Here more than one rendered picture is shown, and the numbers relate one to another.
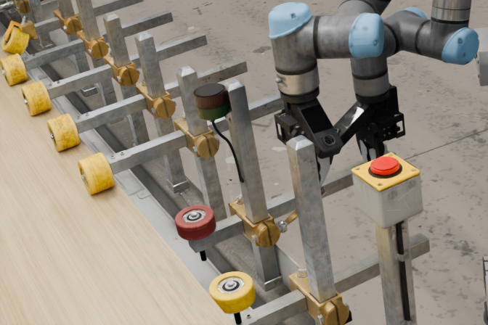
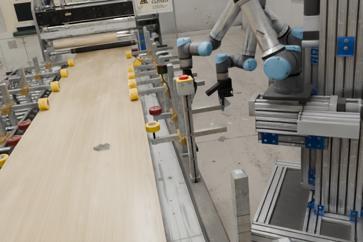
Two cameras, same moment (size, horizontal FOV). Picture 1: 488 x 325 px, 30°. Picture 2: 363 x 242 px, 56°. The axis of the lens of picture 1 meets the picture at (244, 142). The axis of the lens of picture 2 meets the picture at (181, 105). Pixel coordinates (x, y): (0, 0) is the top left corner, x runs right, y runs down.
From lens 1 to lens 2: 68 cm
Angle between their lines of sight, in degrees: 16
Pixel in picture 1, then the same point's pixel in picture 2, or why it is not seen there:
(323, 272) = (182, 125)
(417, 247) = (222, 128)
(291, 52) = (181, 52)
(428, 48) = (240, 65)
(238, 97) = (170, 68)
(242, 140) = (170, 83)
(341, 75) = not seen: hidden behind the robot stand
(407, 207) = (188, 91)
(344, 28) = (197, 45)
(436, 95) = not seen: hidden behind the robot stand
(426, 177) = not seen: hidden behind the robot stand
